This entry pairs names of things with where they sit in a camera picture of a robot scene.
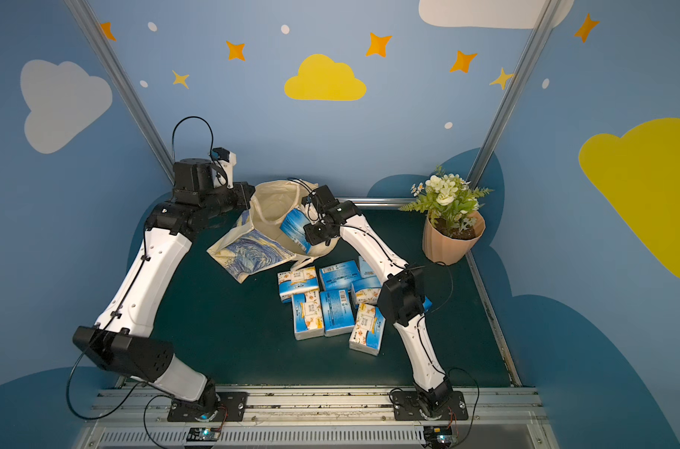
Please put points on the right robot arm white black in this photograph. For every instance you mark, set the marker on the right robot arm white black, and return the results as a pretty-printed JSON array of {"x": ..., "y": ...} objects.
[{"x": 402, "y": 292}]

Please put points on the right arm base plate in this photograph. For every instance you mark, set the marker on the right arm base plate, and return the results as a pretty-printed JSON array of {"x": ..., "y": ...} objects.
[{"x": 407, "y": 406}]

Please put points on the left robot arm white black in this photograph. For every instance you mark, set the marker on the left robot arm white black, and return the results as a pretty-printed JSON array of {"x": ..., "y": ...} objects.
[{"x": 120, "y": 341}]

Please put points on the cream canvas tote bag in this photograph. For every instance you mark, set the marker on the cream canvas tote bag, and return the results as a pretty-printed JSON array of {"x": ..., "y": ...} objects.
[{"x": 257, "y": 241}]

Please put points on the aluminium front rail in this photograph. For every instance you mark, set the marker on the aluminium front rail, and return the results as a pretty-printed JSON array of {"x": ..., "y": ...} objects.
[{"x": 318, "y": 417}]

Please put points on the floral tissue pack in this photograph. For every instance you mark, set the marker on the floral tissue pack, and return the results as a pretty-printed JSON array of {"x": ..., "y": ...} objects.
[
  {"x": 368, "y": 331},
  {"x": 291, "y": 283},
  {"x": 365, "y": 291},
  {"x": 308, "y": 319}
]

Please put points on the left aluminium frame post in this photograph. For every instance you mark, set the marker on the left aluminium frame post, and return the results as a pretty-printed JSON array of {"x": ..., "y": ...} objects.
[{"x": 91, "y": 28}]

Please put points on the right aluminium frame post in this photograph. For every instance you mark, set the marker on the right aluminium frame post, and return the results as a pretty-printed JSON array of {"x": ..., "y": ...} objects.
[{"x": 529, "y": 57}]

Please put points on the left controller board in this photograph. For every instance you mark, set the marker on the left controller board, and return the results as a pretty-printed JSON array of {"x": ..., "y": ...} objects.
[{"x": 203, "y": 435}]

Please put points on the controller board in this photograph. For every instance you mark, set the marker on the controller board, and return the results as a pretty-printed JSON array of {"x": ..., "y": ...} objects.
[
  {"x": 438, "y": 437},
  {"x": 203, "y": 435}
]

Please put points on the rear aluminium frame bar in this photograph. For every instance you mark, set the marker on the rear aluminium frame bar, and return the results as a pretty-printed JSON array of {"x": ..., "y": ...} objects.
[{"x": 377, "y": 203}]

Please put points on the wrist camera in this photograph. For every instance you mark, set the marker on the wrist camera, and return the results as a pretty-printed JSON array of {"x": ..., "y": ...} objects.
[
  {"x": 321, "y": 199},
  {"x": 223, "y": 163}
]

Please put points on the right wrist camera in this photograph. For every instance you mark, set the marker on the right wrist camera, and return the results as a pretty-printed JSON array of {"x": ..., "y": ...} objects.
[{"x": 321, "y": 199}]

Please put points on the pink pot with flowers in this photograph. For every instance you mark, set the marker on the pink pot with flowers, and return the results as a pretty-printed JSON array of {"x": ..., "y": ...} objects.
[{"x": 453, "y": 223}]

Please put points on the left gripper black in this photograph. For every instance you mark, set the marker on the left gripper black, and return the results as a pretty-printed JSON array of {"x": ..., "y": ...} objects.
[{"x": 242, "y": 194}]

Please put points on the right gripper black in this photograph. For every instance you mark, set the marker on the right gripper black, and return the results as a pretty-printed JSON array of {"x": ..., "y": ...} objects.
[{"x": 318, "y": 231}]

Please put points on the aluminium frame post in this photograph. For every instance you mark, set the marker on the aluminium frame post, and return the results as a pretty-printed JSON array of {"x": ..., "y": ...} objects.
[
  {"x": 91, "y": 28},
  {"x": 529, "y": 57}
]

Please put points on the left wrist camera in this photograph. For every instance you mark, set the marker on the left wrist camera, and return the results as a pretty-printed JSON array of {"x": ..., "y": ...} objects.
[{"x": 223, "y": 163}]

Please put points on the blue tissue pack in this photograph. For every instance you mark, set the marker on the blue tissue pack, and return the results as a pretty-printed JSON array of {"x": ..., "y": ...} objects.
[
  {"x": 293, "y": 227},
  {"x": 427, "y": 305},
  {"x": 337, "y": 313},
  {"x": 339, "y": 276}
]

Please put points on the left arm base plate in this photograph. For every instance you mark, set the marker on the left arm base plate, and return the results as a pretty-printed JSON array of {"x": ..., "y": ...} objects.
[{"x": 228, "y": 405}]

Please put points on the right controller board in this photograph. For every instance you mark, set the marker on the right controller board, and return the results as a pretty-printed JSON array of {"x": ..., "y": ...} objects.
[{"x": 438, "y": 437}]

